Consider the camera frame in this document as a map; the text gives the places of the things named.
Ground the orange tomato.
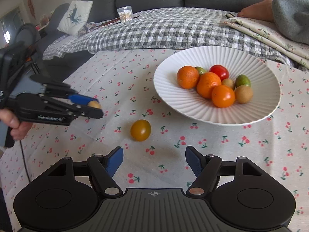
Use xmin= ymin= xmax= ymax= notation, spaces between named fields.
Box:
xmin=211 ymin=85 xmax=235 ymax=108

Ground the orange tangerine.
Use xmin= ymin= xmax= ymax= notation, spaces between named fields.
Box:
xmin=196 ymin=72 xmax=222 ymax=98
xmin=177 ymin=66 xmax=199 ymax=89

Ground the small tan longan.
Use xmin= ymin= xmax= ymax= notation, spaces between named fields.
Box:
xmin=222 ymin=78 xmax=235 ymax=90

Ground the green fruit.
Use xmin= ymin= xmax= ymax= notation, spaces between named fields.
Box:
xmin=195 ymin=67 xmax=207 ymax=75
xmin=235 ymin=74 xmax=251 ymax=87

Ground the person's left hand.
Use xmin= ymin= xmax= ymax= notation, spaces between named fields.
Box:
xmin=0 ymin=108 xmax=32 ymax=140

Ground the brownish green tomato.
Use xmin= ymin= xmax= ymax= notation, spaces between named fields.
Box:
xmin=130 ymin=119 xmax=151 ymax=141

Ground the cherry print tablecloth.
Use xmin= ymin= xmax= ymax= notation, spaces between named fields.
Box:
xmin=1 ymin=49 xmax=308 ymax=231

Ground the white cushion with blue print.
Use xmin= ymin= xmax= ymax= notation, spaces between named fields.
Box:
xmin=57 ymin=1 xmax=93 ymax=35

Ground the red tomato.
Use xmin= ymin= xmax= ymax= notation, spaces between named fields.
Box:
xmin=209 ymin=64 xmax=229 ymax=81

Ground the white ribbed plate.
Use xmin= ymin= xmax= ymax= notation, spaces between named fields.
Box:
xmin=154 ymin=46 xmax=281 ymax=126

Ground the grey checkered blanket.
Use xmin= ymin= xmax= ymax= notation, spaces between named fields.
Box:
xmin=43 ymin=7 xmax=294 ymax=66

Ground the folded floral cloth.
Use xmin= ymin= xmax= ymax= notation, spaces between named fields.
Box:
xmin=223 ymin=17 xmax=308 ymax=68

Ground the bare foot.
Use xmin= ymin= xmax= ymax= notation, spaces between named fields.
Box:
xmin=237 ymin=0 xmax=274 ymax=23

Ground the black cable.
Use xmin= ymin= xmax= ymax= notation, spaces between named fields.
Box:
xmin=18 ymin=139 xmax=32 ymax=183

